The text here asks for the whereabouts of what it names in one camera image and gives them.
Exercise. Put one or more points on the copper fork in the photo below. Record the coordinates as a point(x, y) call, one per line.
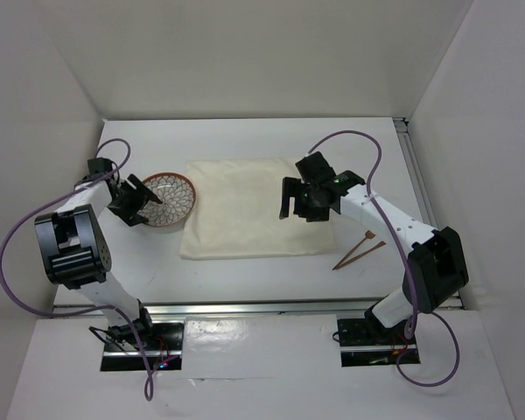
point(367, 236)

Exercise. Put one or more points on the floral plate with orange rim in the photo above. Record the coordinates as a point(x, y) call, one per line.
point(177, 195)

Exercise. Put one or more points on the aluminium side rail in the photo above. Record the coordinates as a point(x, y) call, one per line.
point(415, 175)

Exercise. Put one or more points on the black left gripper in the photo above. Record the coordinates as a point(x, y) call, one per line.
point(139, 195)

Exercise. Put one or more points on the cream cloth napkin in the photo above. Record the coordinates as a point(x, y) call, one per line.
point(236, 213)

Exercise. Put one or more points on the aluminium front rail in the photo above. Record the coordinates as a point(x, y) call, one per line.
point(340, 307)

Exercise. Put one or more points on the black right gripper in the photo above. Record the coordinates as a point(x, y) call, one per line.
point(291, 187)

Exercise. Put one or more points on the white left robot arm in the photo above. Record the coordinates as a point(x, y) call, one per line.
point(76, 255)

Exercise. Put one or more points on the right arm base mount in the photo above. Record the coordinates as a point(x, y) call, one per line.
point(359, 347)

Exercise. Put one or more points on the copper knife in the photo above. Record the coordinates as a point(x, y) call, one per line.
point(352, 259)

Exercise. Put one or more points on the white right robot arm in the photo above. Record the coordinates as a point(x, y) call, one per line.
point(406, 235)

